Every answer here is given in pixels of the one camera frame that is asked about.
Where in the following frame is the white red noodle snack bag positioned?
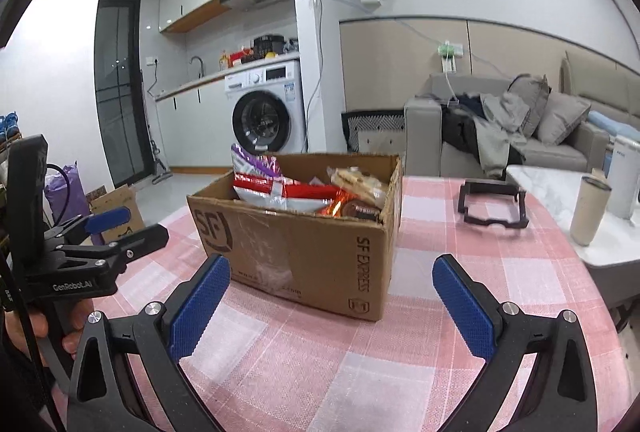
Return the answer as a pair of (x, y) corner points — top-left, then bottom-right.
(232, 172), (345, 213)

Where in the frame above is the purple white snack bag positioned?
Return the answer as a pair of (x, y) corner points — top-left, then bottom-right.
(231, 144), (282, 178)

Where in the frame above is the red chocolate pie packet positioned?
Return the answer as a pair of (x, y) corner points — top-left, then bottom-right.
(319, 190), (381, 223)

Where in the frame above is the clear yellow biscuit packet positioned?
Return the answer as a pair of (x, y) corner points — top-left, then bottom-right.
(326, 166), (388, 209)

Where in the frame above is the left hand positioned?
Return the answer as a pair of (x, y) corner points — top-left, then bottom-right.
(3, 299), (94, 358)

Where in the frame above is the small cardboard box on floor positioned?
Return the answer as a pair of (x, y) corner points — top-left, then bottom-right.
(89, 186), (145, 243)

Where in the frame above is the dark glass door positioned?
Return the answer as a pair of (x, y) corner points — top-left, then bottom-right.
(94, 0), (153, 187)

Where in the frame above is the shoe rack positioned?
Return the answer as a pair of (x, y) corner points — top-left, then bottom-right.
(0, 112), (22, 162)

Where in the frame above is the pink checked tablecloth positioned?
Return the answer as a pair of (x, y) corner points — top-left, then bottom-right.
(49, 176), (622, 432)

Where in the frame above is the beige cup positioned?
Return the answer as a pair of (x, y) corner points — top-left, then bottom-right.
(570, 176), (612, 247)

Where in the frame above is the white marble side table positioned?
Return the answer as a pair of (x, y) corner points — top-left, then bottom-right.
(505, 164), (640, 269)

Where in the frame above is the white electric kettle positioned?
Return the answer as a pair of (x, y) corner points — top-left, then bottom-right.
(606, 135), (640, 219)

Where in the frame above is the white washing machine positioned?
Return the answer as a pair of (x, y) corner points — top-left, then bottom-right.
(224, 58), (308, 155)

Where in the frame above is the brown cardboard SF box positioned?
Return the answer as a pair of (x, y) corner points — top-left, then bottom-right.
(188, 153), (402, 321)

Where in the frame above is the grey clothes pile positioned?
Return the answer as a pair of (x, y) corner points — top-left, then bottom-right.
(440, 92), (530, 178)

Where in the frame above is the grey sofa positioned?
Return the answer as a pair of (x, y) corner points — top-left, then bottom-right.
(404, 51), (639, 178)

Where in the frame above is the grey cushion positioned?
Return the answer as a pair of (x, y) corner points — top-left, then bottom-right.
(536, 90), (591, 146)
(508, 73), (551, 138)

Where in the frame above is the black patterned chair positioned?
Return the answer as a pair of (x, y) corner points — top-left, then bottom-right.
(342, 109), (406, 155)

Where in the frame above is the black plastic frame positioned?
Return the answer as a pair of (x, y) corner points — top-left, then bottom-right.
(457, 179), (529, 230)

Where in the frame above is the white wall socket strip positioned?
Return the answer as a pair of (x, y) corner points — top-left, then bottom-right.
(437, 40), (463, 73)

